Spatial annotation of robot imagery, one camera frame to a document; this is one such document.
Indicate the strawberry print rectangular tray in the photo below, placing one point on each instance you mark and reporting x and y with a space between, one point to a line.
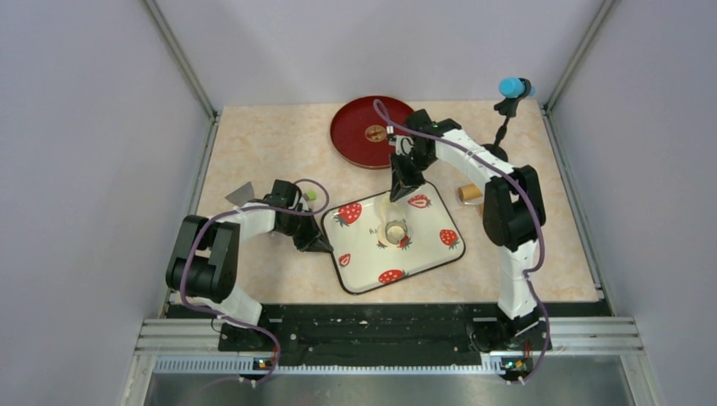
363 264

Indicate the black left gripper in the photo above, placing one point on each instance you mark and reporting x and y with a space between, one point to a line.
313 240

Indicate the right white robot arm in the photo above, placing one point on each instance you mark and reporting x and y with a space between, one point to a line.
513 207

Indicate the blue microphone on stand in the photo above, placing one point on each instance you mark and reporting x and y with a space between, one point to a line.
513 90

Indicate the red round lacquer plate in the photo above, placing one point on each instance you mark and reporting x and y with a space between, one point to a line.
359 134

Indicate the white dough lump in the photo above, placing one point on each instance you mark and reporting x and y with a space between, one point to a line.
389 211

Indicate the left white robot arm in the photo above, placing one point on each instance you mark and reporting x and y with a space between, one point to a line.
203 266

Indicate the metal dough scraper wooden handle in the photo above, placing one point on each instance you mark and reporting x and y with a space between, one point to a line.
241 195

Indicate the wooden dough roller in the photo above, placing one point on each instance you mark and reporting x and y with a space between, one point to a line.
470 195

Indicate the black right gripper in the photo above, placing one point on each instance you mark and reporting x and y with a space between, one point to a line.
401 186

